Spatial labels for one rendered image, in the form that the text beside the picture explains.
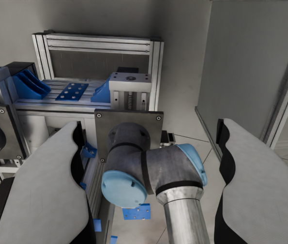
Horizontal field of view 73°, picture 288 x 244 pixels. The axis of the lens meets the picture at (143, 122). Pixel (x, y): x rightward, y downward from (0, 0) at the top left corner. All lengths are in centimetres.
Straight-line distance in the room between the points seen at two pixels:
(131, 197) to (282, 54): 66
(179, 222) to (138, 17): 138
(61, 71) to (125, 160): 113
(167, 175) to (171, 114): 139
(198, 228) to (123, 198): 19
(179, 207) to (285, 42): 62
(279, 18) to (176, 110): 117
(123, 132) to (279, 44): 60
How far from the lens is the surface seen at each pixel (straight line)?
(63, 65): 153
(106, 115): 64
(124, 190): 50
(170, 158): 49
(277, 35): 86
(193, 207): 47
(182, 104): 180
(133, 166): 50
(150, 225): 313
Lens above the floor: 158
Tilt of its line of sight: 58 degrees down
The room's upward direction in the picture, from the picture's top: 180 degrees clockwise
